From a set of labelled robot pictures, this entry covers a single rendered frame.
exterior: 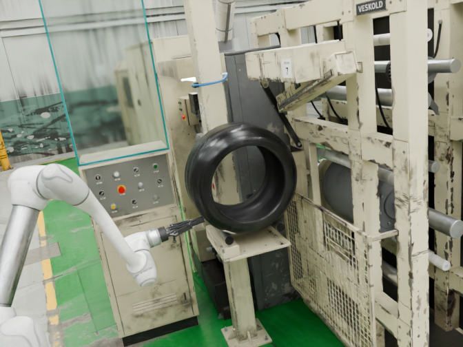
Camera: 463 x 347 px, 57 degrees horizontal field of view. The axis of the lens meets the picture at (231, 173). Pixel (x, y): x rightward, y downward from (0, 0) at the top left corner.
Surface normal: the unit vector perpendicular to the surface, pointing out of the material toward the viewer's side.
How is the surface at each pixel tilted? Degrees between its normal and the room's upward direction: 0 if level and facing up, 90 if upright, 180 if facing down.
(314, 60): 90
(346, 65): 72
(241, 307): 90
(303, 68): 90
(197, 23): 90
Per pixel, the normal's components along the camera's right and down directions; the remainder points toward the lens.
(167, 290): 0.29, 0.22
